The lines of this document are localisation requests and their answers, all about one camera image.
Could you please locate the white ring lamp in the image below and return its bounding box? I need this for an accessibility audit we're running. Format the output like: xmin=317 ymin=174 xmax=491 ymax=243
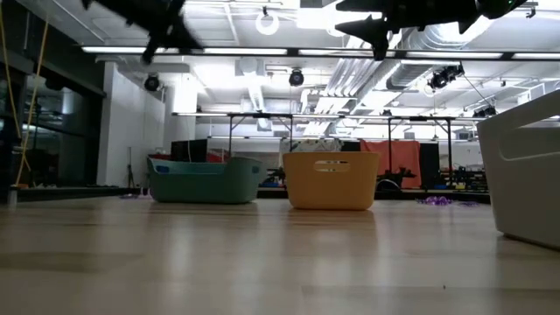
xmin=255 ymin=10 xmax=282 ymax=38

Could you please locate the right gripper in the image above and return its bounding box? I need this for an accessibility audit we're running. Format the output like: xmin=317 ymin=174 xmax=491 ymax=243
xmin=334 ymin=0 xmax=483 ymax=62

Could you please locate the black monitor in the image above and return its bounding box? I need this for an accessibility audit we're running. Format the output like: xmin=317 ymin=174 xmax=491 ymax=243
xmin=170 ymin=138 xmax=209 ymax=164

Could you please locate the yellow power cable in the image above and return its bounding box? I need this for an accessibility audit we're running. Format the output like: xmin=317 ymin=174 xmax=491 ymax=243
xmin=0 ymin=0 xmax=50 ymax=187

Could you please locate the black stage spotlight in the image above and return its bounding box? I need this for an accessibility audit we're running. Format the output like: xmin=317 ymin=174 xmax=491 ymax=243
xmin=143 ymin=73 xmax=162 ymax=94
xmin=472 ymin=104 xmax=498 ymax=120
xmin=288 ymin=66 xmax=305 ymax=88
xmin=428 ymin=64 xmax=466 ymax=92

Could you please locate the teal plastic basket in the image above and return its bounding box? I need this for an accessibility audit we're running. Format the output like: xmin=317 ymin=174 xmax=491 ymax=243
xmin=147 ymin=156 xmax=266 ymax=206

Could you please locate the black tripod stand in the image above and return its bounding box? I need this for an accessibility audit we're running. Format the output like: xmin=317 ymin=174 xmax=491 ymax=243
xmin=124 ymin=146 xmax=137 ymax=189

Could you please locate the silver air duct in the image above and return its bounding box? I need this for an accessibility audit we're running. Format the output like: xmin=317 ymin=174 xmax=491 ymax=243
xmin=384 ymin=19 xmax=495 ymax=91

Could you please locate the orange cloth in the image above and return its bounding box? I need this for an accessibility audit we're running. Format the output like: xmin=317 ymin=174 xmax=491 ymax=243
xmin=360 ymin=139 xmax=423 ymax=190

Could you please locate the black metal table frame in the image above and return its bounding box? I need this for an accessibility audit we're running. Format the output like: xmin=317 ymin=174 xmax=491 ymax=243
xmin=384 ymin=115 xmax=457 ymax=186
xmin=172 ymin=111 xmax=345 ymax=155

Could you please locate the orange plastic basket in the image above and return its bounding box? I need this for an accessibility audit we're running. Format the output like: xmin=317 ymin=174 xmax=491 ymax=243
xmin=282 ymin=150 xmax=382 ymax=212

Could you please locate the grey plastic basket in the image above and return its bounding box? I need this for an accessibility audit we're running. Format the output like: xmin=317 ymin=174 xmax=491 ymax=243
xmin=475 ymin=89 xmax=560 ymax=251

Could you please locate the white patterned sheet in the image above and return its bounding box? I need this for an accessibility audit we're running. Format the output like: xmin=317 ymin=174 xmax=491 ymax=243
xmin=279 ymin=138 xmax=343 ymax=155

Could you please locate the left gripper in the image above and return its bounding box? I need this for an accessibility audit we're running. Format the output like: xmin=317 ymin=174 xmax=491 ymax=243
xmin=126 ymin=0 xmax=204 ymax=66

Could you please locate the black aluminium table frame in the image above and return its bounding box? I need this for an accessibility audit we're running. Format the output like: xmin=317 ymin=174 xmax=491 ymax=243
xmin=17 ymin=185 xmax=491 ymax=204

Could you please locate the long linear ceiling light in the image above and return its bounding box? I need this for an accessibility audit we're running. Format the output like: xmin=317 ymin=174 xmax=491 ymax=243
xmin=80 ymin=45 xmax=560 ymax=61

